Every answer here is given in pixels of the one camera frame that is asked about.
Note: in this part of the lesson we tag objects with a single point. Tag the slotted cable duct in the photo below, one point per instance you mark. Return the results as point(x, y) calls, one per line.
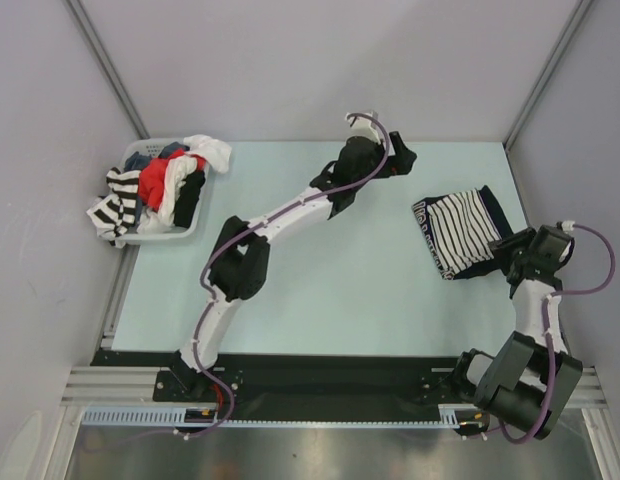
point(207, 415)

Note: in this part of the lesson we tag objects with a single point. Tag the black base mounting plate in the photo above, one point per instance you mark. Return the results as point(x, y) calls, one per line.
point(277, 385)

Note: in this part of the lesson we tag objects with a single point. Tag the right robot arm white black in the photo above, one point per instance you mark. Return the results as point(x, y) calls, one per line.
point(527, 384)

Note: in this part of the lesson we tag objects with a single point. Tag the aluminium extrusion rail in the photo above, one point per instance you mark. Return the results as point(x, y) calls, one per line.
point(134, 386)

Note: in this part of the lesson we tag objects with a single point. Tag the navy tank top red trim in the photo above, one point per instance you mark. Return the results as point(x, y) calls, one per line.
point(485, 235)

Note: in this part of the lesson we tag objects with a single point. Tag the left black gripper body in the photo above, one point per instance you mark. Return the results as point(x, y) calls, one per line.
point(392, 166)

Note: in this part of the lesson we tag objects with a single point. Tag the grey plastic laundry basket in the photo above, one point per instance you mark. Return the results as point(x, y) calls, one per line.
point(157, 226)

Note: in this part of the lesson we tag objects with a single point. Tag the grey blue tank top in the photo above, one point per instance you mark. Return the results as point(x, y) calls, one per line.
point(142, 153)

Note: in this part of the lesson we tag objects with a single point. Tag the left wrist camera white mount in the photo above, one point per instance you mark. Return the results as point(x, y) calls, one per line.
point(366, 125)

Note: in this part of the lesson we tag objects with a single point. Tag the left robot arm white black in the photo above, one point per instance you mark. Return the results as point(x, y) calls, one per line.
point(237, 268)

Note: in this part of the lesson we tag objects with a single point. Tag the black white striped tank top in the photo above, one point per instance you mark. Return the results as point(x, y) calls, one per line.
point(115, 214)

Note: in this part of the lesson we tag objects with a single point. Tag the thin striped white tank top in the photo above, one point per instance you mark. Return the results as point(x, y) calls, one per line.
point(460, 235)

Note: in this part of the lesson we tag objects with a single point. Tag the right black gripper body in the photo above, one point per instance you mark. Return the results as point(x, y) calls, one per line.
point(514, 249)

